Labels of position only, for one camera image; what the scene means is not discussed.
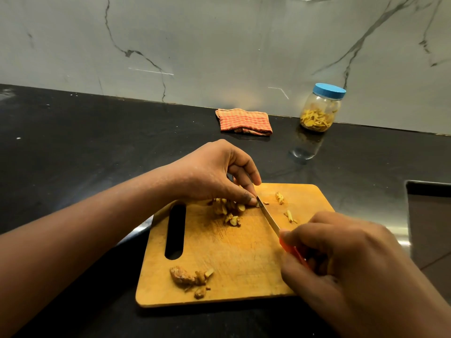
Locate person's right hand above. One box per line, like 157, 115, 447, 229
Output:
279, 211, 427, 338

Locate person's left hand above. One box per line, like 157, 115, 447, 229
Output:
168, 138, 263, 207

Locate red handled knife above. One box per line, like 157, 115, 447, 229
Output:
256, 195, 311, 271

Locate chopped ginger strips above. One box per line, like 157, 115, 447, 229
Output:
262, 192, 298, 225

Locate knobby ginger piece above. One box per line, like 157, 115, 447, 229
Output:
169, 266, 196, 290

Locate blue-lidded plastic jar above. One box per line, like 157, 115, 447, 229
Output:
299, 83, 347, 133

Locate person's left forearm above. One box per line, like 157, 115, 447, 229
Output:
0, 165, 182, 338

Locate blue jar lid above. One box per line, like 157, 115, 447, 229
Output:
312, 83, 347, 101

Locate orange checked cloth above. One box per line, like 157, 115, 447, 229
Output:
215, 108, 274, 137

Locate wooden cutting board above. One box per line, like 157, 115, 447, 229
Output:
135, 183, 336, 309

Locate beige cabinet door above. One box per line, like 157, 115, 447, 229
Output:
405, 179, 451, 304

